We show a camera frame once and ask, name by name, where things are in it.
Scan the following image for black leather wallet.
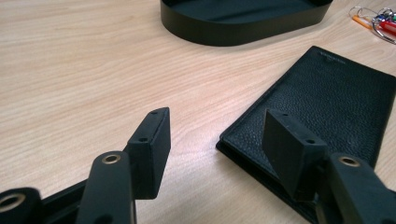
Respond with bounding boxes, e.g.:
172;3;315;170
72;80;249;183
216;45;396;224

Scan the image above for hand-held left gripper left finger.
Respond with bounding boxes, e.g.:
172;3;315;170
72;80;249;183
123;106;172;201

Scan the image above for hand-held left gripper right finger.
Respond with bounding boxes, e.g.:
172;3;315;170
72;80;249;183
262;108;329;203

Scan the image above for black oval tray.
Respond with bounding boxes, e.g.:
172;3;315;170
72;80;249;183
160;0;334;48

